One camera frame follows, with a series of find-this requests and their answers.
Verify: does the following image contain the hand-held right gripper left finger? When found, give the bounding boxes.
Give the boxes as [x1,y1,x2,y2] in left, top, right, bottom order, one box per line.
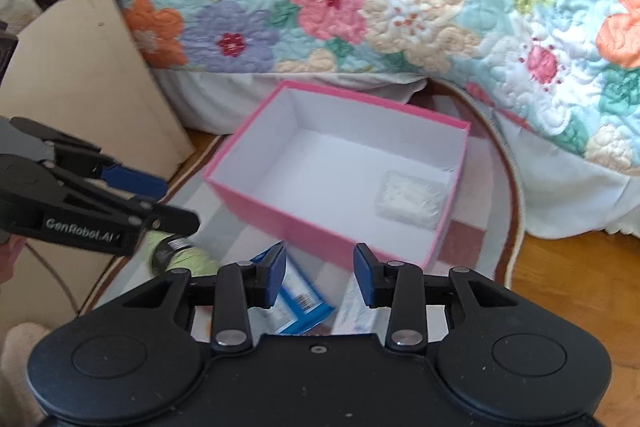
[122,243,288,354]

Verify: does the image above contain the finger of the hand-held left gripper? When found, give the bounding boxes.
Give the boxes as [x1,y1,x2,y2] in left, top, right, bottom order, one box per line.
[10,117,168,202]
[47,162,202,238]

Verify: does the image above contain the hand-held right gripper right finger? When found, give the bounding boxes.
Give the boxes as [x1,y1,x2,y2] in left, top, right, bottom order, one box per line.
[353,243,519,354]

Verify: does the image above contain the blue wipes packet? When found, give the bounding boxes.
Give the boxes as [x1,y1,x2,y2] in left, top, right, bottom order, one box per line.
[250,252,336,335]

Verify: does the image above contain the white packet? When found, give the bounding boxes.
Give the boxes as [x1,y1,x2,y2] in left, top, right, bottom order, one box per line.
[332,279,381,337]

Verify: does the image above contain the pink cardboard box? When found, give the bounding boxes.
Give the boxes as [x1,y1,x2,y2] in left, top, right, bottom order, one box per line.
[202,80,472,272]

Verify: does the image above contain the checkered rug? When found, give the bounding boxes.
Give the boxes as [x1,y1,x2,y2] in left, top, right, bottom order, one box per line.
[75,79,526,343]

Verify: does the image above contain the clear plastic packet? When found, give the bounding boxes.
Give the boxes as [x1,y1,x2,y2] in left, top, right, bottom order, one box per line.
[372,171,447,229]

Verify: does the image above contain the beige board panel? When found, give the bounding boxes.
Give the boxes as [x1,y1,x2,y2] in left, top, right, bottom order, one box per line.
[0,0,196,188]

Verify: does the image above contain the beige fleece clothing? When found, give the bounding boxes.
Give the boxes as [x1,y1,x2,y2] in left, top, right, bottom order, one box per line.
[0,322,51,427]

